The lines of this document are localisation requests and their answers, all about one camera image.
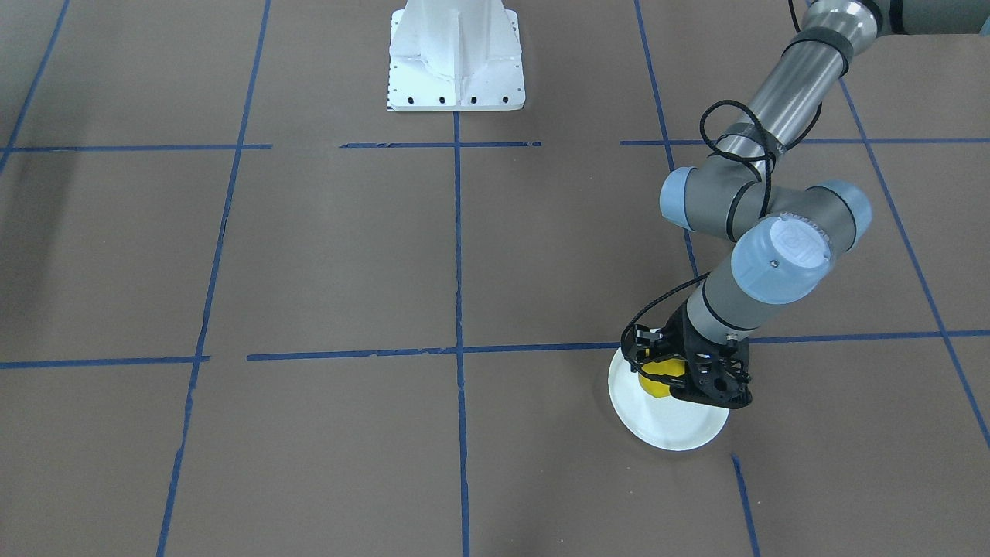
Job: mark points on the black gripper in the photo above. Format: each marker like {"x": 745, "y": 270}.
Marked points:
{"x": 675, "y": 334}

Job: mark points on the yellow lemon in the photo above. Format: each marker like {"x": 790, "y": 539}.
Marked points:
{"x": 672, "y": 367}

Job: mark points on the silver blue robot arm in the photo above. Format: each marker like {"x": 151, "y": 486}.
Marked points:
{"x": 784, "y": 241}

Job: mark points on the white round plate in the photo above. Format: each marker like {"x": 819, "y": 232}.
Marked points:
{"x": 665, "y": 422}

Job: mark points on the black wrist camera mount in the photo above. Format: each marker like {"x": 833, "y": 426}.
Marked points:
{"x": 718, "y": 378}

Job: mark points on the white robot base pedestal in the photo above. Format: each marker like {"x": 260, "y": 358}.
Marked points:
{"x": 455, "y": 56}

